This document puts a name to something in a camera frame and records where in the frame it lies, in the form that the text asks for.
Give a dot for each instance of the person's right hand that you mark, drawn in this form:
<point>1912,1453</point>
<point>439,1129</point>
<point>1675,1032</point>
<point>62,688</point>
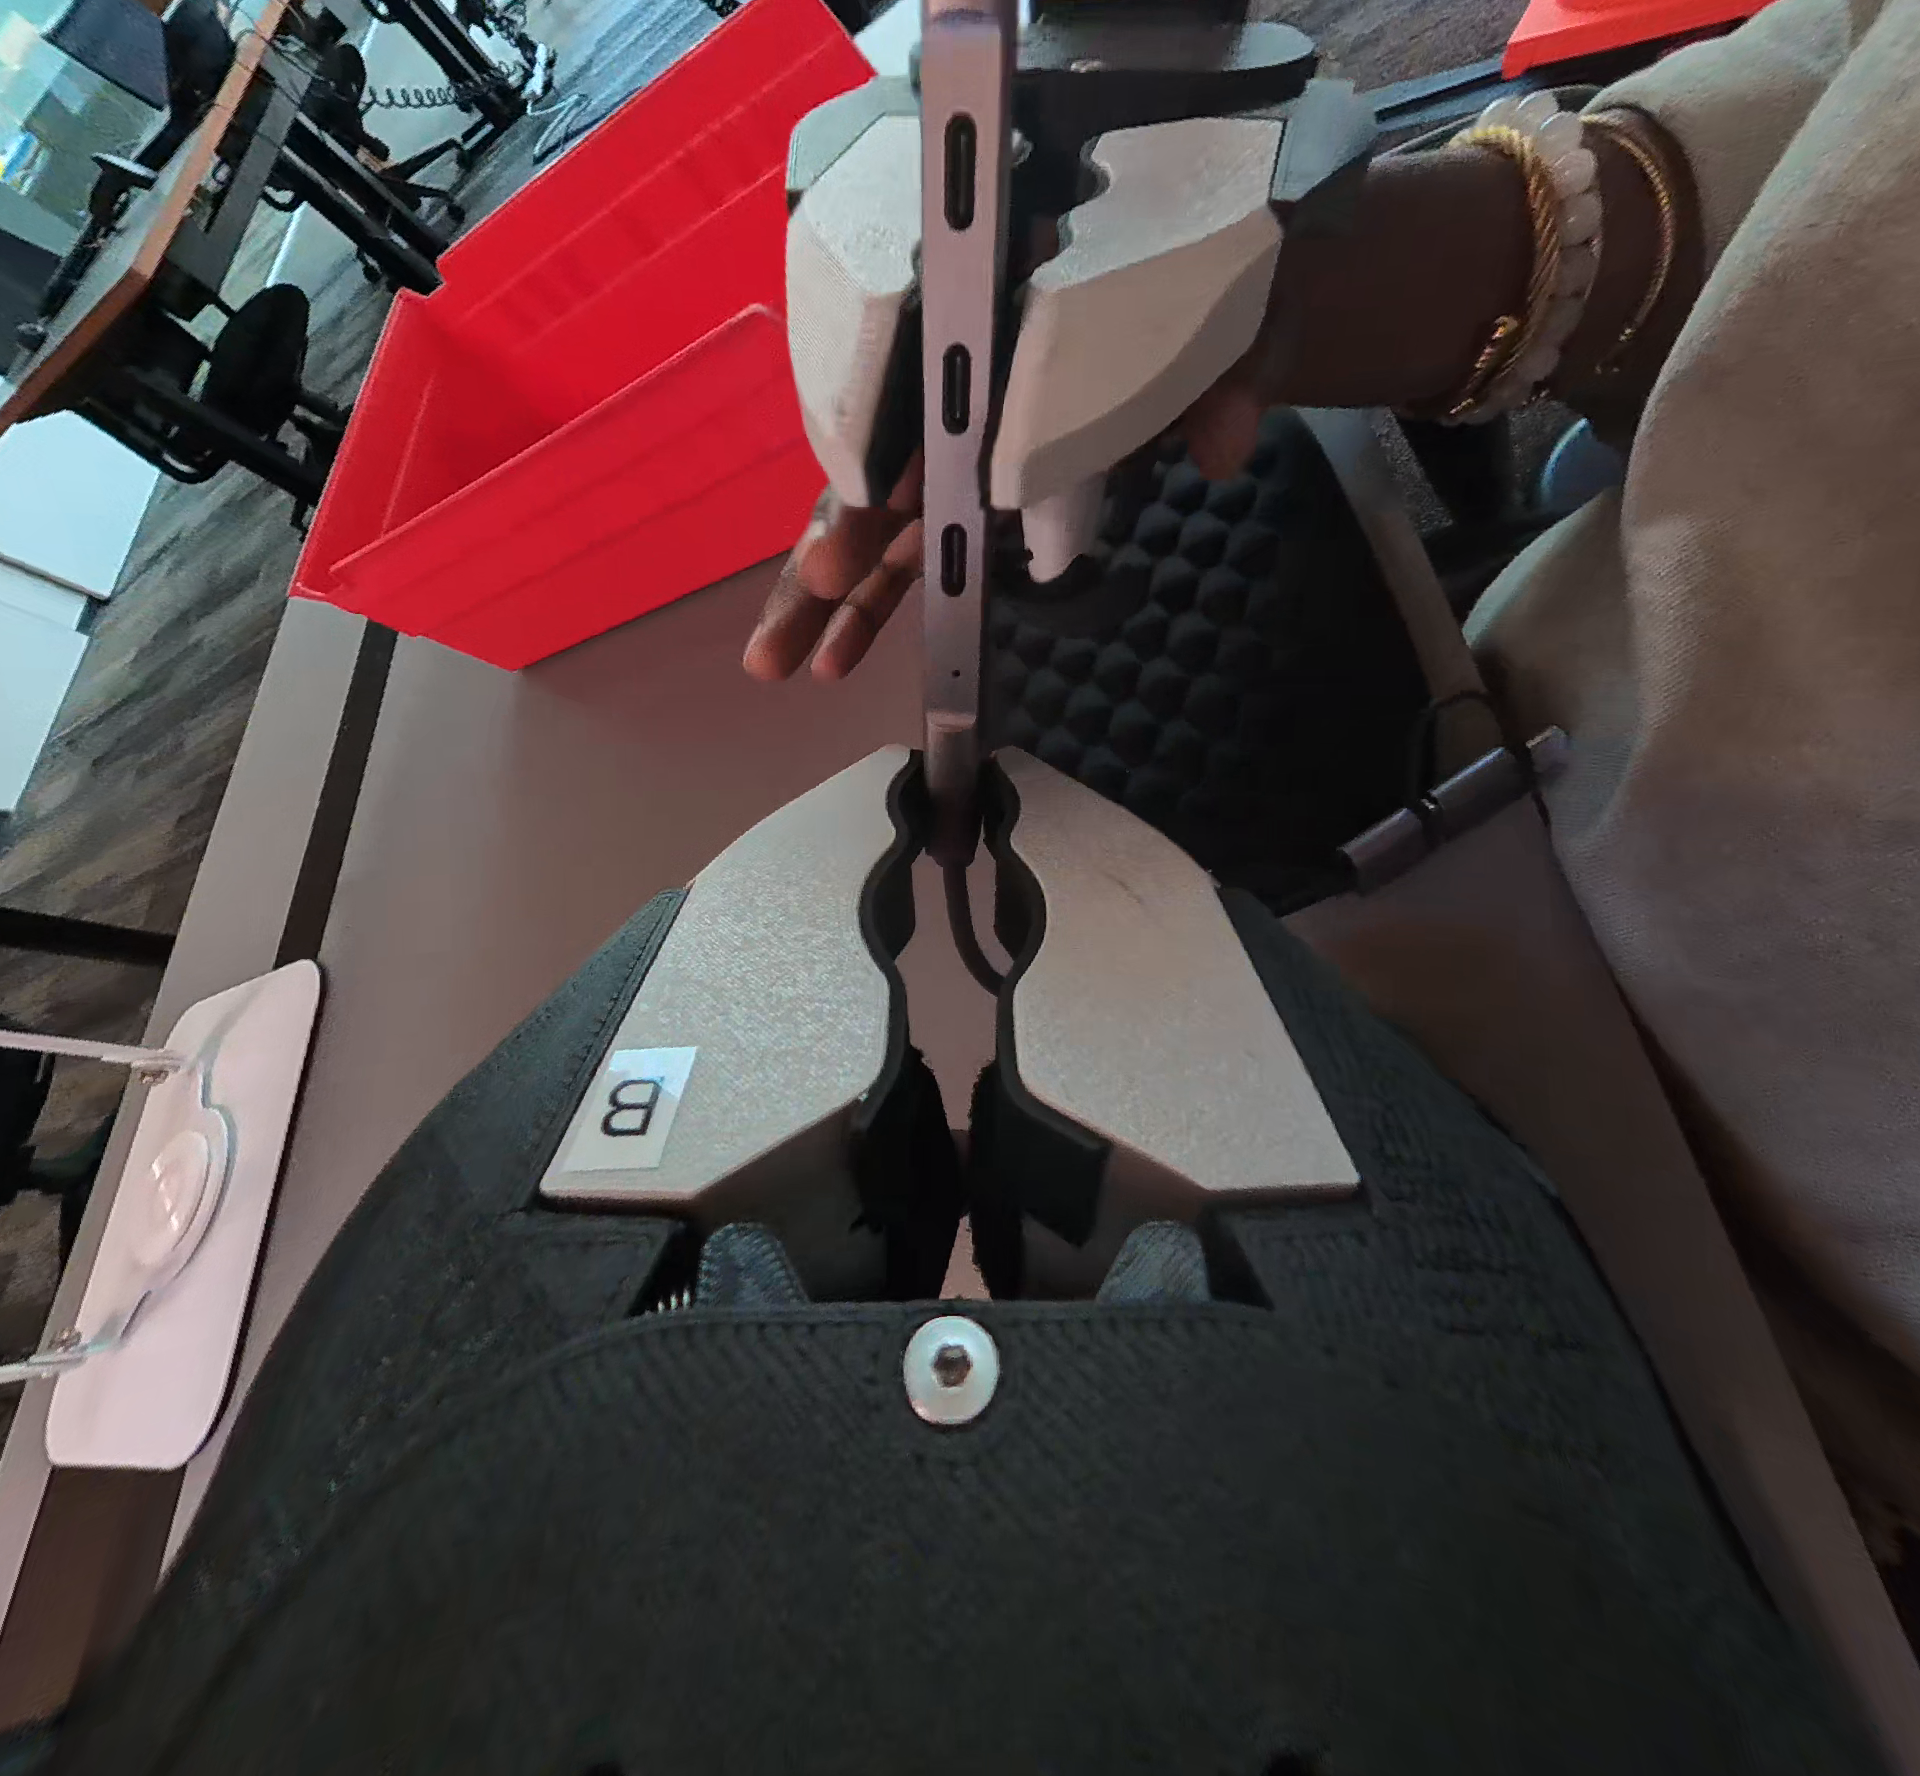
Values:
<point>1381,293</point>

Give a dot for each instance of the black foam pad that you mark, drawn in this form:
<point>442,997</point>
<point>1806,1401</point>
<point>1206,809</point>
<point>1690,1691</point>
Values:
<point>1202,694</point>

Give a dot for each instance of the grey usb hub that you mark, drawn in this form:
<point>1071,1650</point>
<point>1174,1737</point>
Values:
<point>960,277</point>

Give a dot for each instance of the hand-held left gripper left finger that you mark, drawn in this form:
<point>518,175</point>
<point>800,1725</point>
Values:
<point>780,965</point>

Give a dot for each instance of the person's right forearm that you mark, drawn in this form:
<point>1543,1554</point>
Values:
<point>1772,202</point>

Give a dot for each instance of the red plastic bin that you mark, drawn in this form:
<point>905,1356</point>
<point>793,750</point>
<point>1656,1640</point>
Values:
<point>602,515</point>

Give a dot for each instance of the gold bangle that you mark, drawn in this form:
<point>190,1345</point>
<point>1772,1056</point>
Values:
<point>1551,240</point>
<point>1669,240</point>

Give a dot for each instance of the black stool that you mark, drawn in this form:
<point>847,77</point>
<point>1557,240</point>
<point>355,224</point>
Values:
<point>253,359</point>

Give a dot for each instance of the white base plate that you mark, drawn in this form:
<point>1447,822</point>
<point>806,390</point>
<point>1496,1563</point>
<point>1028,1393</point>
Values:
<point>253,1129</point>

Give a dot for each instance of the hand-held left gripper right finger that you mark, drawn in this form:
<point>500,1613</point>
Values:
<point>1172,1043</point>

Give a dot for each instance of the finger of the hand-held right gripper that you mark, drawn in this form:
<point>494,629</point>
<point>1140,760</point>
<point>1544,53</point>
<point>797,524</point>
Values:
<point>1172,246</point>
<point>847,293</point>

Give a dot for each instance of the wooden office desk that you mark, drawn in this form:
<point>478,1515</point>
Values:
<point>196,133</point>

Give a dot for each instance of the person's beige sweatshirt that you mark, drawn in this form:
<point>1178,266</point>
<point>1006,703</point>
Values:
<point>1772,906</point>

